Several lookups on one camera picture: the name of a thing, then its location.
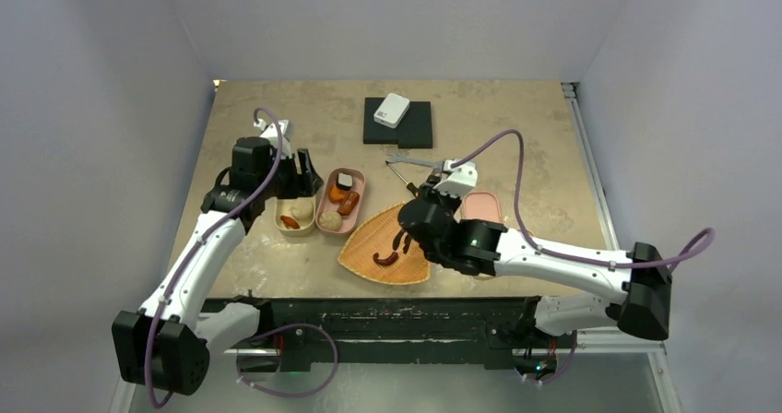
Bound pink lunch box lid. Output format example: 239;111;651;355
460;191;504;223

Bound aluminium rail right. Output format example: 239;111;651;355
561;83;629;262

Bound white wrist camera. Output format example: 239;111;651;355
433;159;478;198
254;119;293;159

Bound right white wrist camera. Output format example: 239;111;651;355
433;159;478;198

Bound small red food piece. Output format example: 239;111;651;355
280;215;301;230

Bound black foam block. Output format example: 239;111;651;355
362;97;433;149

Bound orange fried chicken piece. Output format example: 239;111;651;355
327;184;350;205

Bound dark red round food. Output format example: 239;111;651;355
373;252;399;266

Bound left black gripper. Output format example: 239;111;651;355
258;148;322;200

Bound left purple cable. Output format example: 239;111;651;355
143;107;340;409

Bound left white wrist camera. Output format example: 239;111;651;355
254;119;293;159

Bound white black sushi piece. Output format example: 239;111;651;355
335;172;354;191

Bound black table front frame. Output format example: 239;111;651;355
228;297;574;375

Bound beige steamed bun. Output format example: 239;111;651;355
317;210;343;232
290;198;314;224

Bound beige lunch box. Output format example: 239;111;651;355
274;195;317;237

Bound yellow black screwdriver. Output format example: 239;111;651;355
385;160;418;196

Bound silver wrench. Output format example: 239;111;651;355
385;153;444;172

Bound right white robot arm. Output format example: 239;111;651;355
397;184;672;346

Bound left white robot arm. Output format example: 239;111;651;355
112;136;324;408

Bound pink lunch box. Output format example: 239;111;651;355
314;167;366;235

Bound black metal tongs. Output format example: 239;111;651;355
392;229;412;259

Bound dark red sausage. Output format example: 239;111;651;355
337;191;361;218

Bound white small box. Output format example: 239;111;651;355
373;92;410;129

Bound woven bamboo basket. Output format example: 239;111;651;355
338;203;431;286

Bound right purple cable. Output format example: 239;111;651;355
448;129;716;387

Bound purple cable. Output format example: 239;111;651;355
143;107;340;409
448;129;716;387

